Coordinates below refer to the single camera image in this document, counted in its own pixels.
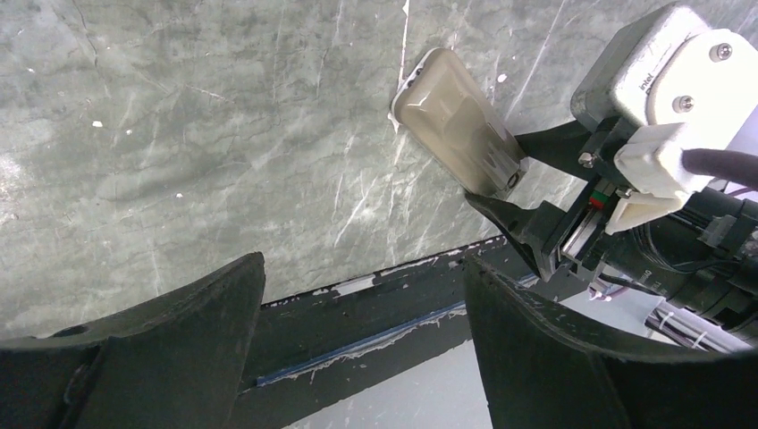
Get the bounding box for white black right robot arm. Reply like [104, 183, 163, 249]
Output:
[464, 116, 757, 428]

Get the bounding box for white remote control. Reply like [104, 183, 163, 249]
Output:
[391, 47, 528, 199]

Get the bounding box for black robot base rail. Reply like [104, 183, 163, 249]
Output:
[224, 235, 594, 429]

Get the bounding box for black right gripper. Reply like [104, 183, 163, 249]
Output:
[463, 116, 757, 428]

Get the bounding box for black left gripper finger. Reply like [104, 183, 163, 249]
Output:
[1, 252, 265, 428]

